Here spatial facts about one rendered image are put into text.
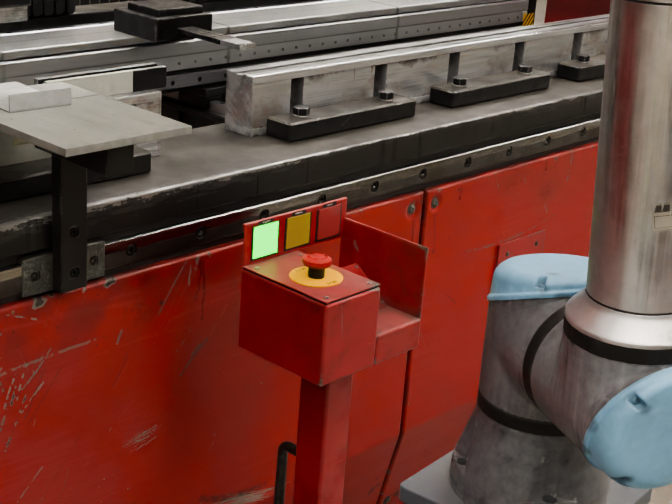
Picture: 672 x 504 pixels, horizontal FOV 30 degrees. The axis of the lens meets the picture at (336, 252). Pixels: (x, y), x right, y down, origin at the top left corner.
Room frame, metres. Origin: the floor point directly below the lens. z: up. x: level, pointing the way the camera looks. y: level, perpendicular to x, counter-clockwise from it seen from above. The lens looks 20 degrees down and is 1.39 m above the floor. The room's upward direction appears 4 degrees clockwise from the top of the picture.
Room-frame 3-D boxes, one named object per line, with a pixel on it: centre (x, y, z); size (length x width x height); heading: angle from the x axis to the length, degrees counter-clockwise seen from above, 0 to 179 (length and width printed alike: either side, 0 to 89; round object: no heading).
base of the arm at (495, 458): (1.05, -0.20, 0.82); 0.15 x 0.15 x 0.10
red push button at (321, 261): (1.54, 0.02, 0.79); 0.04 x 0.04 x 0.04
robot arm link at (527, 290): (1.05, -0.20, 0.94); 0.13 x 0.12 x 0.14; 21
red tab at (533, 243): (2.22, -0.35, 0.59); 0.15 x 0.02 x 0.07; 138
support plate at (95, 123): (1.46, 0.34, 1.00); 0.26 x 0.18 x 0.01; 48
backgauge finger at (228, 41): (2.01, 0.26, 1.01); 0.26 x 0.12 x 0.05; 48
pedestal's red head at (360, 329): (1.58, 0.00, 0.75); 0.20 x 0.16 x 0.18; 138
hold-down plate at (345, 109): (1.97, 0.00, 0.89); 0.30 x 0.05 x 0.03; 138
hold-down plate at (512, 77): (2.27, -0.26, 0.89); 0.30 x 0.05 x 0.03; 138
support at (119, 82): (1.66, 0.35, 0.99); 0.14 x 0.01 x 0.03; 138
